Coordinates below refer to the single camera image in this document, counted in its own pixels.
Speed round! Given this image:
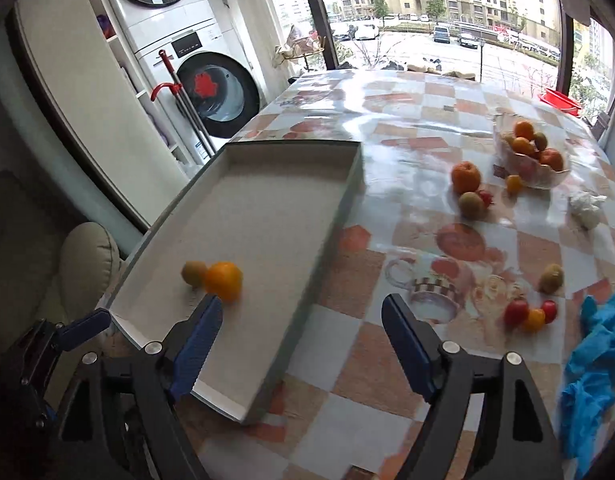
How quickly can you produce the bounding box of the red handled mop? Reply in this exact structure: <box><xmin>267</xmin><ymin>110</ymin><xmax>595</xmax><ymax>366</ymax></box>
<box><xmin>150</xmin><ymin>49</ymin><xmax>217</xmax><ymax>157</ymax></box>

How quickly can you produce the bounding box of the crumpled white tissue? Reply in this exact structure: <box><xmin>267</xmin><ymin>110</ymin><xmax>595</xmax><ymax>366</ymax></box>
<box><xmin>569</xmin><ymin>191</ymin><xmax>608</xmax><ymax>231</ymax></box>

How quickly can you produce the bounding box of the beige cushioned chair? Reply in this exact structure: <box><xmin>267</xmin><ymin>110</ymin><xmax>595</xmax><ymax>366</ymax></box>
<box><xmin>0</xmin><ymin>170</ymin><xmax>121</xmax><ymax>356</ymax></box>

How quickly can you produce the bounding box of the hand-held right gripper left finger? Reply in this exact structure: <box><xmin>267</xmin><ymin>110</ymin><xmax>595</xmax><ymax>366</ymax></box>
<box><xmin>58</xmin><ymin>294</ymin><xmax>224</xmax><ymax>480</ymax></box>

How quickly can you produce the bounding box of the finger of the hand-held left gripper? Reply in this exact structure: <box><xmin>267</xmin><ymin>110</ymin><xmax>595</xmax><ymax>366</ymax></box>
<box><xmin>55</xmin><ymin>308</ymin><xmax>111</xmax><ymax>353</ymax></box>

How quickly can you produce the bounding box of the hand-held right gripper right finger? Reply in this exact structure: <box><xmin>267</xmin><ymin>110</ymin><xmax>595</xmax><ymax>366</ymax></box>
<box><xmin>381</xmin><ymin>294</ymin><xmax>563</xmax><ymax>480</ymax></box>

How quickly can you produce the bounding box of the reddish orange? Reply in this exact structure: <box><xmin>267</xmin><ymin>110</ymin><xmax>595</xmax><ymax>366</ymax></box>
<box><xmin>540</xmin><ymin>148</ymin><xmax>565</xmax><ymax>172</ymax></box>

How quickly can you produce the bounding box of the white cabinet door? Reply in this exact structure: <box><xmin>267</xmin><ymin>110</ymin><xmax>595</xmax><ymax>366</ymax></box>
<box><xmin>12</xmin><ymin>0</ymin><xmax>188</xmax><ymax>231</ymax></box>

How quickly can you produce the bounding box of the dimpled orange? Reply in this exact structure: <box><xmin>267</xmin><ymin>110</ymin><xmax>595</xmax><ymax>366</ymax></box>
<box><xmin>451</xmin><ymin>161</ymin><xmax>483</xmax><ymax>194</ymax></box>

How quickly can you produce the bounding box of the white dryer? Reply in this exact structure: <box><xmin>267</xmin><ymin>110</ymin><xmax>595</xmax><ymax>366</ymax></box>
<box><xmin>95</xmin><ymin>0</ymin><xmax>218</xmax><ymax>53</ymax></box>

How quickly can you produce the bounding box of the red plastic basin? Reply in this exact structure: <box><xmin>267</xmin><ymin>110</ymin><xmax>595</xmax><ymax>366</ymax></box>
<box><xmin>539</xmin><ymin>87</ymin><xmax>583</xmax><ymax>116</ymax></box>

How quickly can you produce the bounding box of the plant stand with bag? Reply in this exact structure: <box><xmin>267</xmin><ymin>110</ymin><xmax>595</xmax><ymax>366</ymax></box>
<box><xmin>274</xmin><ymin>24</ymin><xmax>333</xmax><ymax>73</ymax></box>

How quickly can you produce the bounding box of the clear glass bowl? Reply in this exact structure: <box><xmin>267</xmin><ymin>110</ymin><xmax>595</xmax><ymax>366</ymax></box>
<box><xmin>492</xmin><ymin>112</ymin><xmax>572</xmax><ymax>190</ymax></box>

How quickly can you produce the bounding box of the large smooth orange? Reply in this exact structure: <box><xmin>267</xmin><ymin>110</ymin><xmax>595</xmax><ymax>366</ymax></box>
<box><xmin>204</xmin><ymin>261</ymin><xmax>244</xmax><ymax>303</ymax></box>

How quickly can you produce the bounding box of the shallow grey cardboard box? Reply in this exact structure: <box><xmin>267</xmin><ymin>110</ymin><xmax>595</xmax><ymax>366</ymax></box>
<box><xmin>108</xmin><ymin>141</ymin><xmax>364</xmax><ymax>426</ymax></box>

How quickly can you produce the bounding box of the white washing machine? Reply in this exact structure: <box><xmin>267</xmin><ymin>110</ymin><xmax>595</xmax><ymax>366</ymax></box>
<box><xmin>78</xmin><ymin>0</ymin><xmax>196</xmax><ymax>171</ymax></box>
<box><xmin>135</xmin><ymin>17</ymin><xmax>262</xmax><ymax>163</ymax></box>

